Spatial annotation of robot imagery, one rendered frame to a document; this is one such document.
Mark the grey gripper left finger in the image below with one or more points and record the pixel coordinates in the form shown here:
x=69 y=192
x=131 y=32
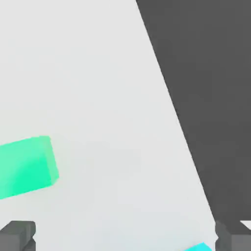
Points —
x=16 y=234

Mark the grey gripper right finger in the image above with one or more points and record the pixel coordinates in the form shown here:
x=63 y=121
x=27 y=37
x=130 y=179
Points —
x=235 y=241

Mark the small cyan cube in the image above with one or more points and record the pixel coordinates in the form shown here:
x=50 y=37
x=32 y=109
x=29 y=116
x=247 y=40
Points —
x=200 y=247

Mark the large green box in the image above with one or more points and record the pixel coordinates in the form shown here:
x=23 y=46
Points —
x=25 y=166

